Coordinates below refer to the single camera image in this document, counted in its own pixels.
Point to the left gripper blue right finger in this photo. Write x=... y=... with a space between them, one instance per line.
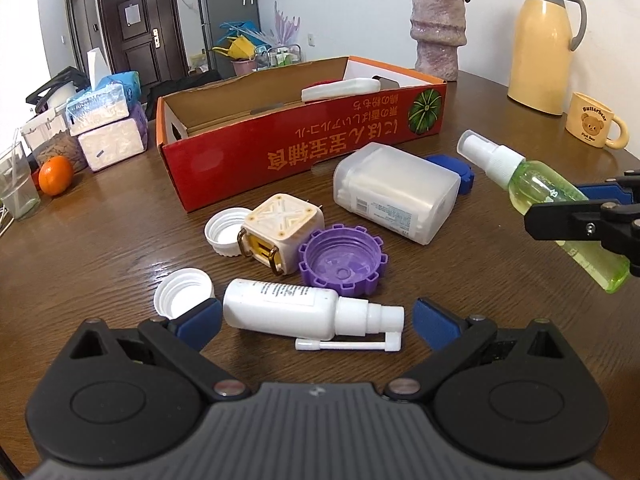
x=454 y=342

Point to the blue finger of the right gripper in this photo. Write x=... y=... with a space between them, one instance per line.
x=609 y=192

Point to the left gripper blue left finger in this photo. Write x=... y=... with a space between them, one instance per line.
x=177 y=344

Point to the purple gear lid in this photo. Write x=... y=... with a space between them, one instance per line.
x=346 y=259

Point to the beige plug adapter cube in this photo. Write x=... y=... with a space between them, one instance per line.
x=273 y=231

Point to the blue gear lid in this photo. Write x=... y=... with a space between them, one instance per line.
x=462 y=169

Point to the red white lint brush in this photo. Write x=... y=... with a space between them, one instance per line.
x=339 y=89

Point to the white bottle cap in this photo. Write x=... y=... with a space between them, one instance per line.
x=222 y=230
x=181 y=291

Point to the yellow bear mug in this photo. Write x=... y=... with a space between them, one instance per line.
x=590 y=121

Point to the yellow thermos jug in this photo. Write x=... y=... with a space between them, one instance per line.
x=546 y=34

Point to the red cardboard box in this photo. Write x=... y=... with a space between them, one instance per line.
x=226 y=138

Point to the purple white tissue pack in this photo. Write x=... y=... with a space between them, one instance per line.
x=108 y=145

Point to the orange fruit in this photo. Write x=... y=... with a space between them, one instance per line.
x=56 y=175

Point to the clear food container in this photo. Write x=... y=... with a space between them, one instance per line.
x=47 y=136

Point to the clear drinking glass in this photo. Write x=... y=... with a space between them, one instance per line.
x=18 y=191

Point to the black folding chair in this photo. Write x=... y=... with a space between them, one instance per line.
x=191 y=81

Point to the blue tissue pack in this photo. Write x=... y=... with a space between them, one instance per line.
x=109 y=98

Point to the pink textured vase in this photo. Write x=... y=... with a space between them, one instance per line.
x=438 y=28

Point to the blue yellow dustpan set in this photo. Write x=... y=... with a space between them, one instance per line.
x=240 y=41

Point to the dark brown door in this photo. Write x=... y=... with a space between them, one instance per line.
x=144 y=36

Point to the wire storage rack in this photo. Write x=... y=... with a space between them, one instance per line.
x=269 y=57

